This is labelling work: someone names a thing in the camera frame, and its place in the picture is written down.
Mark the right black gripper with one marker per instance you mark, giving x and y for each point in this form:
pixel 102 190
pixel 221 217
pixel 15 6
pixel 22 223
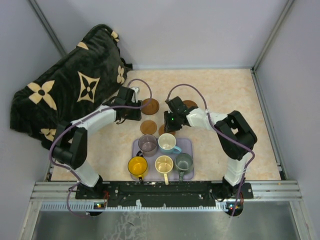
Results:
pixel 170 126

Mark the dark brown coaster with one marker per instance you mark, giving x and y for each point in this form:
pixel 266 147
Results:
pixel 190 103

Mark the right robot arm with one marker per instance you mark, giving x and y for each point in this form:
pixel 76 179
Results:
pixel 236 137

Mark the lavender plastic tray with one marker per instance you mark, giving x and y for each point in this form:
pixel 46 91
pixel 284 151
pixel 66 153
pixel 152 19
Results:
pixel 153 175

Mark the black floral plush blanket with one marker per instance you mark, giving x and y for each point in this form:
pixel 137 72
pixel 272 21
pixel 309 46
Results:
pixel 73 87

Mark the transparent purple cup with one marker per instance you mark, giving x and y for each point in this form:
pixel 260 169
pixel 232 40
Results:
pixel 148 146

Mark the light brown small coaster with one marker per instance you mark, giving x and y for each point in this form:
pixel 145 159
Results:
pixel 148 127
pixel 161 130

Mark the cream and blue mug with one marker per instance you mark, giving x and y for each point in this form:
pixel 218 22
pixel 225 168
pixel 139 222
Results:
pixel 168 144

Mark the brown grooved coaster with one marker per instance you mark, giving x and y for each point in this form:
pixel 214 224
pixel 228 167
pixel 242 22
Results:
pixel 152 108

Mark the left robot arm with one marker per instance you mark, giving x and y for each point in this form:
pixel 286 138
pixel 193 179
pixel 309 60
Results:
pixel 70 144

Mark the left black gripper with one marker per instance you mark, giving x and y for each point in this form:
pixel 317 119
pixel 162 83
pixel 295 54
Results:
pixel 136 114

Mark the yellow transparent mug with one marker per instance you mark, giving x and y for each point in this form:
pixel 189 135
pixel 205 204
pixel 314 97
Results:
pixel 138 168

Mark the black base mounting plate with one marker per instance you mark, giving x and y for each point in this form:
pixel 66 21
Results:
pixel 155 194

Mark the grey green mug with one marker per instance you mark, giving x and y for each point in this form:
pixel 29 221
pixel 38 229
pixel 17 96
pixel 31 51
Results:
pixel 183 164

